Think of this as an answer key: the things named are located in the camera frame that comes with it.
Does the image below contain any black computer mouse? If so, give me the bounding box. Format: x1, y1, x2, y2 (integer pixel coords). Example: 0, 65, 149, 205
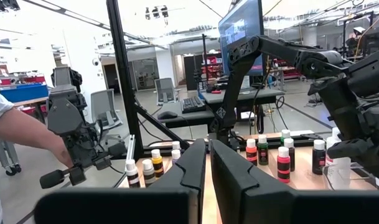
156, 110, 179, 121

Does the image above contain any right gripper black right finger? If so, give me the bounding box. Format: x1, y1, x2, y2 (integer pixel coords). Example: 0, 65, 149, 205
209, 139, 295, 224

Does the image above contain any grey office chair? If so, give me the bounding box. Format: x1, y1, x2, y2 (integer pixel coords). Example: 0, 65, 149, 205
153, 77, 178, 106
89, 89, 124, 131

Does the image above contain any white glue bottle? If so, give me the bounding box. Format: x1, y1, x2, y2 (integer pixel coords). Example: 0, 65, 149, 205
325, 126, 352, 191

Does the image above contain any red tool cart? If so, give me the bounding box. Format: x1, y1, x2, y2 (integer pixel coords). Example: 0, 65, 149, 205
202, 52, 223, 79

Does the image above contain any small grey paint bottle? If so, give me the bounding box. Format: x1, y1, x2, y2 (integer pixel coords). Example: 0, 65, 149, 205
141, 159, 156, 188

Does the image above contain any small orange paint bottle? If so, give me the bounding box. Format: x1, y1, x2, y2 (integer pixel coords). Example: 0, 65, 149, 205
245, 138, 259, 167

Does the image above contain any blue storage bin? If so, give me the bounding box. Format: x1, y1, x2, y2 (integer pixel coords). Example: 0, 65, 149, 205
0, 82, 50, 103

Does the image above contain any small yellow paint bottle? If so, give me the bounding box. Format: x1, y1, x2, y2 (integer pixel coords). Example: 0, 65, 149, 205
150, 149, 165, 179

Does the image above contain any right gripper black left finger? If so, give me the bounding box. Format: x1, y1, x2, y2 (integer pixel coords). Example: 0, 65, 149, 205
147, 138, 207, 224

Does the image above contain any black keyboard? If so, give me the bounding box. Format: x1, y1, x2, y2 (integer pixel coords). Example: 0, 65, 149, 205
180, 95, 208, 114

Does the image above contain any grey computer desk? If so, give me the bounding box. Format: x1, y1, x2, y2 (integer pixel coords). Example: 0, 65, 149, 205
157, 88, 286, 129

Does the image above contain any small dark brown paint bottle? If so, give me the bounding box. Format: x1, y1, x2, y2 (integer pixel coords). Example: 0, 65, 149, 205
311, 139, 327, 175
283, 138, 296, 172

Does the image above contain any small white paint bottle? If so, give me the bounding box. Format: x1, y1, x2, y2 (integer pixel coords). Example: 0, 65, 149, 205
124, 159, 141, 189

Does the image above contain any clear plastic storage bin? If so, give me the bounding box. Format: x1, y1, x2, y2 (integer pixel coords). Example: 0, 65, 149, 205
321, 155, 379, 191

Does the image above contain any black computer monitor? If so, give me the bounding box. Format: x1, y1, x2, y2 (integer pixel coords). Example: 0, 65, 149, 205
218, 0, 265, 77

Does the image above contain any small red paint bottle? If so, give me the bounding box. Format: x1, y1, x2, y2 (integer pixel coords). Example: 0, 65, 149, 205
276, 146, 291, 184

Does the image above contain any small green paint bottle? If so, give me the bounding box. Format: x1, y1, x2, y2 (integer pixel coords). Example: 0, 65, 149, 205
280, 129, 291, 146
257, 134, 269, 166

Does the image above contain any person's hand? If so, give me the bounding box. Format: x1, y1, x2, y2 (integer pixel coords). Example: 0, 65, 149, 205
50, 141, 75, 169

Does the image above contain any person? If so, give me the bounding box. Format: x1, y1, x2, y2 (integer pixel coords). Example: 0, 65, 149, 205
0, 80, 74, 224

